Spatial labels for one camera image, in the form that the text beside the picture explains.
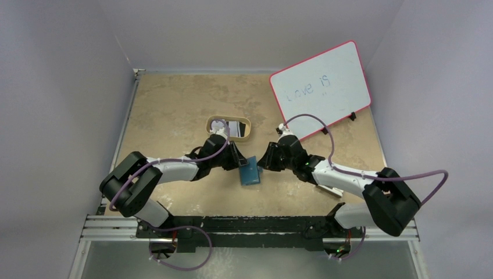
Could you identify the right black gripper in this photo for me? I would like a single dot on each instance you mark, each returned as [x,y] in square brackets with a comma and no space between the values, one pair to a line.
[272,157]

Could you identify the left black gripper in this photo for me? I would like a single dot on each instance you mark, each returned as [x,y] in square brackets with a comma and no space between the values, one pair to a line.
[236,160]

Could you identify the blue card holder wallet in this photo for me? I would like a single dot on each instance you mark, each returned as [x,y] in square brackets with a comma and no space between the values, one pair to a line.
[250,174]

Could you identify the credit cards stack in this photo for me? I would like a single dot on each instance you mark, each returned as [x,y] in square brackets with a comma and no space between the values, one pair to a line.
[237,128]

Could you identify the tan oval tray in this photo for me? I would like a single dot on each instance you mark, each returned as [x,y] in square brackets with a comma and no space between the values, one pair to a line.
[219,117]

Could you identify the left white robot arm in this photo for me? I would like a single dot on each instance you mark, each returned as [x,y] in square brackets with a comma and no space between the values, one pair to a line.
[130,185]

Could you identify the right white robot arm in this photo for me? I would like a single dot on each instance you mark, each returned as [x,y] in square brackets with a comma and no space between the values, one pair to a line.
[388,203]

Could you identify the white black eraser block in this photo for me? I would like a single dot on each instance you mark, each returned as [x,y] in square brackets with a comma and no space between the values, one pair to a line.
[331,190]

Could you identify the pink framed whiteboard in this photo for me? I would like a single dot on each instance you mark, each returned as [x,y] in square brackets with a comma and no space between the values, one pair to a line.
[321,90]

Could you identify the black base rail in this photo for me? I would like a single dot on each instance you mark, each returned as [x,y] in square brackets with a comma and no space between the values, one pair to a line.
[312,233]

